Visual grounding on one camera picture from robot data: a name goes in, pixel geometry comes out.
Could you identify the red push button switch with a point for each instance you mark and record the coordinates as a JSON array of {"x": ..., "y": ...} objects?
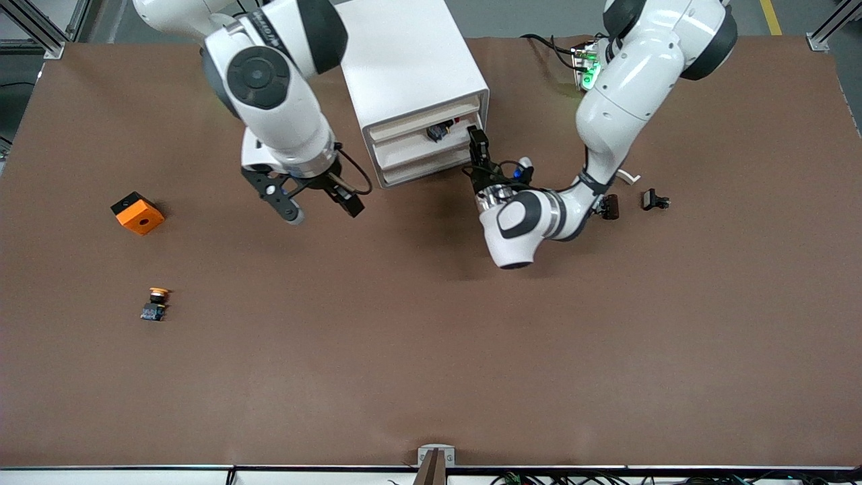
[{"x": 438, "y": 132}]

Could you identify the white curved plastic piece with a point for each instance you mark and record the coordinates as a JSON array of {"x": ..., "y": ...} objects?
[{"x": 630, "y": 176}]

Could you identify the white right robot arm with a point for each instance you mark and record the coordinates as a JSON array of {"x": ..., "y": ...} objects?
[{"x": 283, "y": 114}]

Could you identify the yellow push button switch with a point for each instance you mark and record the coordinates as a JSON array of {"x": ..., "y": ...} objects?
[{"x": 156, "y": 304}]

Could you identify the aluminium frame profile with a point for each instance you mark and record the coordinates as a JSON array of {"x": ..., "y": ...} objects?
[
  {"x": 79, "y": 17},
  {"x": 50, "y": 47},
  {"x": 818, "y": 40}
]

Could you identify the grey metal bracket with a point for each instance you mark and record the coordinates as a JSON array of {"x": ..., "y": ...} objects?
[{"x": 424, "y": 453}]

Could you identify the white table front rail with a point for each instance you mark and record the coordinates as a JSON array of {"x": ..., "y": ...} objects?
[{"x": 135, "y": 477}]

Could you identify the small black clip component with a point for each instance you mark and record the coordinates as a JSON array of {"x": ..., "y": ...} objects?
[{"x": 650, "y": 200}]

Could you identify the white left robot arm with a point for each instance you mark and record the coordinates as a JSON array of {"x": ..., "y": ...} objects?
[{"x": 626, "y": 87}]

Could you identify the dark brown terminal block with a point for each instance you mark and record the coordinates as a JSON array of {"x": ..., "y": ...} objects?
[{"x": 611, "y": 206}]

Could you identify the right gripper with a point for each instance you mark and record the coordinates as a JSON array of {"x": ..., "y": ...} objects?
[{"x": 321, "y": 182}]

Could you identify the brown table cover mat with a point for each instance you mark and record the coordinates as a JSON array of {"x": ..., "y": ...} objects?
[{"x": 431, "y": 337}]

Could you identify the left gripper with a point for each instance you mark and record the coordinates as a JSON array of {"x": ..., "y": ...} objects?
[{"x": 483, "y": 179}]

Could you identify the orange black button enclosure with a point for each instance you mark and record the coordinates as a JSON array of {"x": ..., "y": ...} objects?
[{"x": 138, "y": 217}]

